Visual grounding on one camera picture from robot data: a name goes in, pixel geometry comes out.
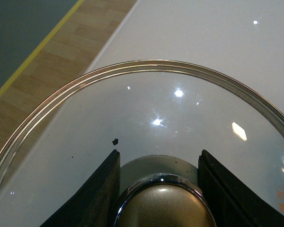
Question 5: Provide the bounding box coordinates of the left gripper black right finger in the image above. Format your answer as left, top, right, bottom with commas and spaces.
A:
198, 150, 284, 227

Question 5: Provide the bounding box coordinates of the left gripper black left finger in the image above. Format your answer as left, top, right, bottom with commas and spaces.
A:
41, 149, 120, 227

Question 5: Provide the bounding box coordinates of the glass pot lid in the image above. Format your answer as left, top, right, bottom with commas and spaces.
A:
0, 60, 284, 227

